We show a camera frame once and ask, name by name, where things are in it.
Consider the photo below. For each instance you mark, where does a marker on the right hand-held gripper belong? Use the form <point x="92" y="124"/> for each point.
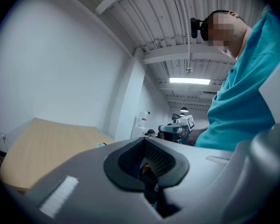
<point x="186" y="125"/>

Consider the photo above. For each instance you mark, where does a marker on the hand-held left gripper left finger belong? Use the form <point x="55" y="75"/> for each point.
<point x="88" y="185"/>

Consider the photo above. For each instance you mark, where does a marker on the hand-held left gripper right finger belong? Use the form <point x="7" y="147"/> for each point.
<point x="196" y="171"/>

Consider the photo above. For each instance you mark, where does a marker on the person's right forearm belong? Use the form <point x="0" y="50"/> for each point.
<point x="198" y="135"/>

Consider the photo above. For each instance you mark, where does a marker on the black pendant lamp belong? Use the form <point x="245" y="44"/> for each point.
<point x="183" y="109"/>

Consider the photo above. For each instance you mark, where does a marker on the rectangular ceiling light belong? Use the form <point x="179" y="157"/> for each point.
<point x="189" y="81"/>

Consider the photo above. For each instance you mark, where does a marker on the light wooden rectangular table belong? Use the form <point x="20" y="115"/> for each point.
<point x="53" y="146"/>

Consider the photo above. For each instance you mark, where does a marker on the teal shirt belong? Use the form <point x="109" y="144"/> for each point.
<point x="242" y="97"/>

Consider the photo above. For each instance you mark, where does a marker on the person's head and neck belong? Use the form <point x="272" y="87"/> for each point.
<point x="226" y="34"/>

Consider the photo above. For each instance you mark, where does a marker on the black head camera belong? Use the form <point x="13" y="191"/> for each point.
<point x="194" y="28"/>

